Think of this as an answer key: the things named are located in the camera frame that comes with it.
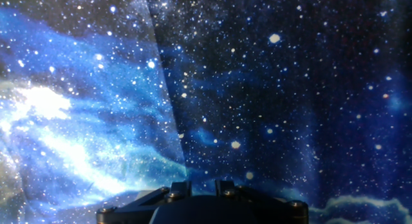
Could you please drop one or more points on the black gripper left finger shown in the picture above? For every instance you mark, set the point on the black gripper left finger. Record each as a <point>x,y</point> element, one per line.
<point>128,211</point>

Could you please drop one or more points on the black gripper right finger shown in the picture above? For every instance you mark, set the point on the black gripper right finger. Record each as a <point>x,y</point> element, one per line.
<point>280,212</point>

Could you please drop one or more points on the galaxy and meadow print cloth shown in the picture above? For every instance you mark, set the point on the galaxy and meadow print cloth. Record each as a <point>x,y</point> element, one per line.
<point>257,89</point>

